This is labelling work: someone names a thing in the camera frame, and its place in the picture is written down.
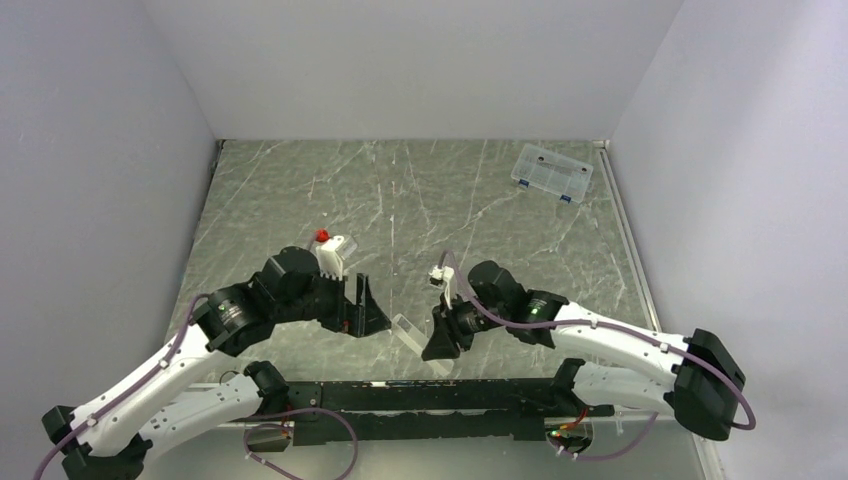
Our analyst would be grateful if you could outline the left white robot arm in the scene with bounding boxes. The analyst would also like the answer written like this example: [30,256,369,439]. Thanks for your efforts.
[42,238,391,479]

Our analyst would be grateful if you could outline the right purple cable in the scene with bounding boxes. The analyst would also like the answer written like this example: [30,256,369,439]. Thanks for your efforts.
[439,250,758,462]

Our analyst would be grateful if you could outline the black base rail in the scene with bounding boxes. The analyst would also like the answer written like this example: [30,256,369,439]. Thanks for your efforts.
[251,378,614,446]

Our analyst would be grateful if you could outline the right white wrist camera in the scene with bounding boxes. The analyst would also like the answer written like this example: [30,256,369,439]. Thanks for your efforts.
[428,265,458,310]

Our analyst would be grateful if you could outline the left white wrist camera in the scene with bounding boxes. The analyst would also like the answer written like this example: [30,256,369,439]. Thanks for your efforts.
[313,229,358,280]

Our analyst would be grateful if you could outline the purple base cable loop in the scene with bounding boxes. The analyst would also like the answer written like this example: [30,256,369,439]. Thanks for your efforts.
[243,404,360,480]

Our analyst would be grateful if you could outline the white remote control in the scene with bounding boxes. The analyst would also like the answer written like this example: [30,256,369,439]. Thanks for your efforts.
[391,314,454,378]

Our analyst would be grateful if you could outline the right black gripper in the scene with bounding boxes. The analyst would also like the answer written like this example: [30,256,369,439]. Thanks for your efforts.
[423,292,509,359]

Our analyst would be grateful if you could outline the clear plastic organizer box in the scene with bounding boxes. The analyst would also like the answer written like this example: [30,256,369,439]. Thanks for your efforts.
[510,144,594,203]

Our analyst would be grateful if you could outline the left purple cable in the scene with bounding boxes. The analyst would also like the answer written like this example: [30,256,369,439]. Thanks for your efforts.
[31,294,213,480]

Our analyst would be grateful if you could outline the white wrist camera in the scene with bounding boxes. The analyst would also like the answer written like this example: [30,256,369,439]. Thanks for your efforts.
[313,229,358,280]
[428,265,458,310]

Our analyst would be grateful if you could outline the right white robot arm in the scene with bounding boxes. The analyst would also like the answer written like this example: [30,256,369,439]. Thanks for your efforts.
[421,259,757,441]

